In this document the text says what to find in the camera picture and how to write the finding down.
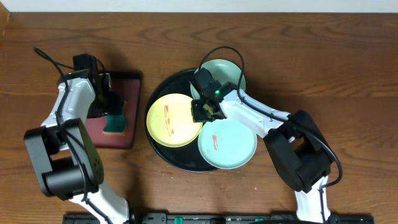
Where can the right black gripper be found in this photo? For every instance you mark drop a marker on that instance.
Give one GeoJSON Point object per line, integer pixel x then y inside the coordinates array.
{"type": "Point", "coordinates": [196, 117]}

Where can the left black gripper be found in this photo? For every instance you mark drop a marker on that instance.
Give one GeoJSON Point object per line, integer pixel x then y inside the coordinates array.
{"type": "Point", "coordinates": [114, 107]}

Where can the green yellow sponge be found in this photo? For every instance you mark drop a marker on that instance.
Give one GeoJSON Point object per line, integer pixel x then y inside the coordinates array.
{"type": "Point", "coordinates": [116, 124]}

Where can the light blue plate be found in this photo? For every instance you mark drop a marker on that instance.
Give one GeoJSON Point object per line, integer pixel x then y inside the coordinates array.
{"type": "Point", "coordinates": [226, 144]}

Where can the yellow plate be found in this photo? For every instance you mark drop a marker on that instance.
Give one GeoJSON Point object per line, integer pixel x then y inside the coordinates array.
{"type": "Point", "coordinates": [170, 121]}

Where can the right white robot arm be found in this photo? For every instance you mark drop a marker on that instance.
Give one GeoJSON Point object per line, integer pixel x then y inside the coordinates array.
{"type": "Point", "coordinates": [298, 151]}

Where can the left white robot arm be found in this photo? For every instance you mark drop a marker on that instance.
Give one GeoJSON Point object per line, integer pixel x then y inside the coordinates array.
{"type": "Point", "coordinates": [66, 162]}

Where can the dark red rectangular tray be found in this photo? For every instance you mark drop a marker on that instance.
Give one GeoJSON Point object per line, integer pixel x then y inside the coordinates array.
{"type": "Point", "coordinates": [128, 85]}

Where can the round black tray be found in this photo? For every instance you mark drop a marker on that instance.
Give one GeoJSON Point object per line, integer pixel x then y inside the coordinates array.
{"type": "Point", "coordinates": [187, 157]}

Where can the pale green plate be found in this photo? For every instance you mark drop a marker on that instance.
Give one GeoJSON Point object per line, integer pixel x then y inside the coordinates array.
{"type": "Point", "coordinates": [223, 71]}

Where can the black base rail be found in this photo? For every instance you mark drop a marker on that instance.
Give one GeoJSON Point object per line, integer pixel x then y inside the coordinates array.
{"type": "Point", "coordinates": [162, 218]}

